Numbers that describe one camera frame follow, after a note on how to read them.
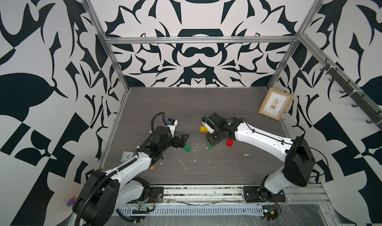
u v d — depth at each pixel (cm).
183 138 76
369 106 54
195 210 87
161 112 65
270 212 71
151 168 81
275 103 99
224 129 59
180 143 76
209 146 90
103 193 41
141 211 73
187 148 87
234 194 76
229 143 89
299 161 43
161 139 66
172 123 74
